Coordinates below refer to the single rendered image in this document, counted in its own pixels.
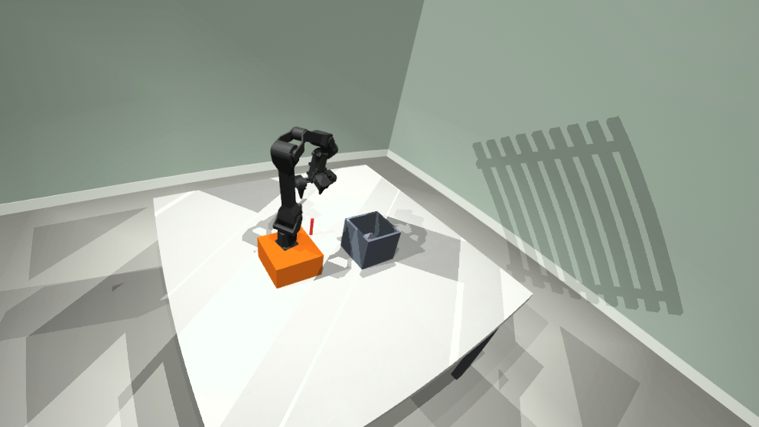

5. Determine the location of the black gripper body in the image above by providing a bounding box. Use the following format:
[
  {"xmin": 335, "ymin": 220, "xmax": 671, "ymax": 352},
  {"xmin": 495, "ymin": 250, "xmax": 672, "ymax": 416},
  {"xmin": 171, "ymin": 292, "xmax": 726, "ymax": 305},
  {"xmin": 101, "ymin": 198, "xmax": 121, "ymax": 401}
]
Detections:
[{"xmin": 295, "ymin": 162, "xmax": 337, "ymax": 190}]

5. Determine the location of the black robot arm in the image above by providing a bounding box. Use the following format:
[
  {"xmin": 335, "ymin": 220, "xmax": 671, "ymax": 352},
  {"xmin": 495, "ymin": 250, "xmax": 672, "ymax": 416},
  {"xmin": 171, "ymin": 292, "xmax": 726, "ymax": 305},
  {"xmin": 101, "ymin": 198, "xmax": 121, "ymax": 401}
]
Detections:
[{"xmin": 270, "ymin": 127, "xmax": 338, "ymax": 251}]

